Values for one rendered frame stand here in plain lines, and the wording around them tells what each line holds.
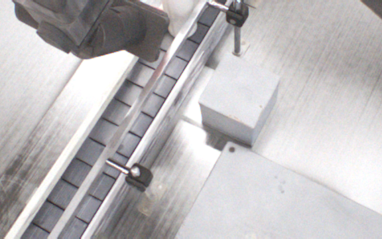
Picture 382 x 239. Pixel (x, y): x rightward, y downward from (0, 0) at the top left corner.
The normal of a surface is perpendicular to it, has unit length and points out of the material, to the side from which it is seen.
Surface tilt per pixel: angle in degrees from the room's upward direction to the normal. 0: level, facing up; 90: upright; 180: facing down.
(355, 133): 0
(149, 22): 41
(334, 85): 0
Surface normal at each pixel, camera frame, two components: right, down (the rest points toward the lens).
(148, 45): -0.36, 0.22
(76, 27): 0.87, 0.47
